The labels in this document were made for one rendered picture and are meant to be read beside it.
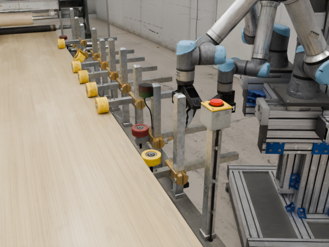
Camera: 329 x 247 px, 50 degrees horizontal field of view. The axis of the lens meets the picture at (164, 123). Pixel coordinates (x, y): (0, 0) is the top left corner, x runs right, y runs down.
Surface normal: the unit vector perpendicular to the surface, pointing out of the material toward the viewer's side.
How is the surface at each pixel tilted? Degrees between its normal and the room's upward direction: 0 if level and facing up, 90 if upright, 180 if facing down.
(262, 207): 0
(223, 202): 0
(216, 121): 90
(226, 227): 0
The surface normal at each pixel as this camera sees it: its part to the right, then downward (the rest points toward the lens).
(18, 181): 0.00, -0.90
